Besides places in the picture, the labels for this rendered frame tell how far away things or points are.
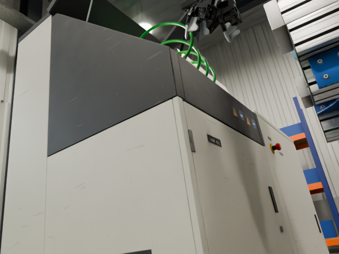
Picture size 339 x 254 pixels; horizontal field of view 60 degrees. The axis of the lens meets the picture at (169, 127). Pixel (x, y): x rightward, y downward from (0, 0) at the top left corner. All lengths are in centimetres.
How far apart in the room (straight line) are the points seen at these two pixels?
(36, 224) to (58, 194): 15
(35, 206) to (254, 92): 765
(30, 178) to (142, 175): 55
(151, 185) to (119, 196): 11
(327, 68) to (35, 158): 100
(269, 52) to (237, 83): 120
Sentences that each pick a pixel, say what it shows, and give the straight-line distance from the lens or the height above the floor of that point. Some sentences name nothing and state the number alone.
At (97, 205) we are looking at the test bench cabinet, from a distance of 89.
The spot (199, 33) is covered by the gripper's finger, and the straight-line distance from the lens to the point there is 133.
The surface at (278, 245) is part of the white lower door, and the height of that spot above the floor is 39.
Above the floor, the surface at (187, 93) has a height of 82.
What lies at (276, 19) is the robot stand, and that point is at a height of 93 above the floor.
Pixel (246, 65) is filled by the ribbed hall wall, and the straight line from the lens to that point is 884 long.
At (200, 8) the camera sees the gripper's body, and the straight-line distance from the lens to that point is 128.
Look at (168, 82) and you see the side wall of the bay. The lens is 80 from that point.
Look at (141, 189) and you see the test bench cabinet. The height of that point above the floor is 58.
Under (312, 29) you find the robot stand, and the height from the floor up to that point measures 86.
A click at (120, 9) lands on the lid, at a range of 161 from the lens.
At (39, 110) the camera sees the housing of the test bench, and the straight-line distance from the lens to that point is 128.
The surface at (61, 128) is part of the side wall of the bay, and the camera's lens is 111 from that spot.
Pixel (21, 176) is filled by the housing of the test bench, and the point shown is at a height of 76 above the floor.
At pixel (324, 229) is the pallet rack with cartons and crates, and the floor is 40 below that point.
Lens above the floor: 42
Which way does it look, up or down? 23 degrees up
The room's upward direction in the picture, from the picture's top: 8 degrees counter-clockwise
